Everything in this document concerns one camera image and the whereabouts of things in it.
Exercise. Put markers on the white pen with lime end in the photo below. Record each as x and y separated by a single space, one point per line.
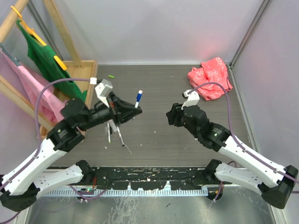
108 132

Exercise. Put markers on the yellow clothes hanger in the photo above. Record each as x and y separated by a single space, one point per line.
38 39

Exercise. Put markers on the grey slotted cable duct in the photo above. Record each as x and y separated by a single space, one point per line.
68 192

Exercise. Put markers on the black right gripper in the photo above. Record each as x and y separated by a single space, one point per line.
176 111

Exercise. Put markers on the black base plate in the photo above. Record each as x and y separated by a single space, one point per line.
148 178

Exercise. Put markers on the coral patterned cloth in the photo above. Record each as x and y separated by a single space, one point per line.
213 70

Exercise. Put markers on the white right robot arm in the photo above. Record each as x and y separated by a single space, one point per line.
273 182

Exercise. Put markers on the white pen with black end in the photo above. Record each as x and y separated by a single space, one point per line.
120 136

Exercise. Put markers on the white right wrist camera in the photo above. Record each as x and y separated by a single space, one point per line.
190 99

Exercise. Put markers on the blue marker cap with eraser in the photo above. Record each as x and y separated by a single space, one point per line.
139 95

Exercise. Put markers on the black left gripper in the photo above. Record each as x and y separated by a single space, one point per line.
119 108

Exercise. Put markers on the wooden rack frame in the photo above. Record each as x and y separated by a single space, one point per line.
5 28

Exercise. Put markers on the aluminium frame post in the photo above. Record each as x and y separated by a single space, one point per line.
250 31

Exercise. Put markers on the green cloth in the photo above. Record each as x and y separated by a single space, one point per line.
42 56

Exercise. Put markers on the wooden rack base tray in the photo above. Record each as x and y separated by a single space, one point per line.
87 70

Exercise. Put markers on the pink cloth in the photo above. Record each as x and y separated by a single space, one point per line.
39 93

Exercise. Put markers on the blue-grey clothes hanger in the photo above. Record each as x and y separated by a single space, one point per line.
14 60

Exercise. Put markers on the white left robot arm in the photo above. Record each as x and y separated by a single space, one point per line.
25 184

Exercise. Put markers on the grey highlighter with orange tip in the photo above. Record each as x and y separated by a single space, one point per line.
114 127

